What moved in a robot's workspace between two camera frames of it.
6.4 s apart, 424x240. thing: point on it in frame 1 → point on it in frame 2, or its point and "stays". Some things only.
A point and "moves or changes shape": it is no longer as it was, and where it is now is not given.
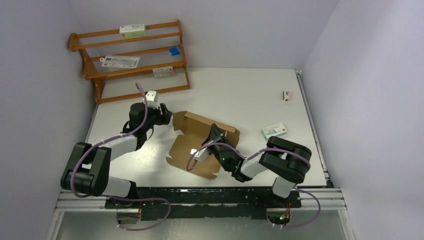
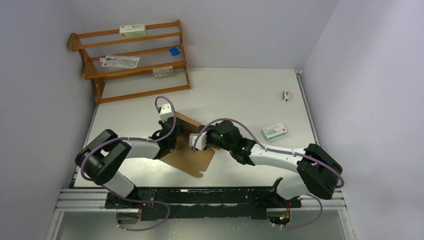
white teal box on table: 274,130 stays
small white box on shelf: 163,72 stays
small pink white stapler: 286,95 stays
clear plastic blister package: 120,61 stays
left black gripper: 164,117 → 160,122
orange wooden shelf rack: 134,62 stays
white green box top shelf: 129,31 stays
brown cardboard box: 196,130 moves or changes shape
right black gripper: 214,132 → 209,129
